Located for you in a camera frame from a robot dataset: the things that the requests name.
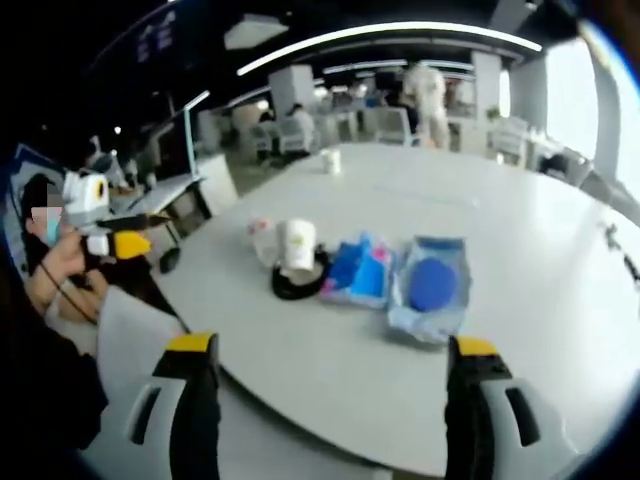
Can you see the white round table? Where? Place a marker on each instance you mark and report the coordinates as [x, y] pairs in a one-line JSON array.
[[390, 200]]

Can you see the small white cup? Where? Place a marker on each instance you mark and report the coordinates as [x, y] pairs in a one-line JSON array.
[[330, 161]]

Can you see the curved ceiling light strip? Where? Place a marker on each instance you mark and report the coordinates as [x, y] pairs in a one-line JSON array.
[[380, 32]]

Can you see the clear pack with blue disc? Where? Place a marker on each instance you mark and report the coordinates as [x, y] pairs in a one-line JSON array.
[[430, 285]]

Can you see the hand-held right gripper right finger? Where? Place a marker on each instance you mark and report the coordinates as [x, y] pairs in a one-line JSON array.
[[470, 400]]

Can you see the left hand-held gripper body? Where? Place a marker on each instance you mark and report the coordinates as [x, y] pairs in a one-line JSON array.
[[82, 200]]

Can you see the white paper cup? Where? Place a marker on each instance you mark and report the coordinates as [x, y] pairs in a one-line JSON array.
[[297, 245]]

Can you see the person's dark clothing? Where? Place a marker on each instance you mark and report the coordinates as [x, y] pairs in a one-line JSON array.
[[40, 370]]

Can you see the clear plastic cup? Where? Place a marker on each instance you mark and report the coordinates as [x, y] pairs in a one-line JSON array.
[[261, 240]]

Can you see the white desk with black legs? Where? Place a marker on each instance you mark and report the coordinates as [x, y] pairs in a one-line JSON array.
[[155, 192]]

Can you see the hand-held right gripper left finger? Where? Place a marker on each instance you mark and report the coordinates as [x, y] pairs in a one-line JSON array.
[[192, 400]]

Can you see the person's left hand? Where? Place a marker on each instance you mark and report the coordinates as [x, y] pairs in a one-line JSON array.
[[65, 257]]

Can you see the blue and pink packet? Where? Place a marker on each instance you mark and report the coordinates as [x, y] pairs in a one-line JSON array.
[[357, 272]]

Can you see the white pillar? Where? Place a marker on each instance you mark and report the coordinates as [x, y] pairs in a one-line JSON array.
[[292, 87]]

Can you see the square ceiling light panel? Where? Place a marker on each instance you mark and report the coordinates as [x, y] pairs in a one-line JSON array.
[[256, 31]]

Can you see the person's head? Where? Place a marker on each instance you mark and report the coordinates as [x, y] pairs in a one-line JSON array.
[[36, 189]]

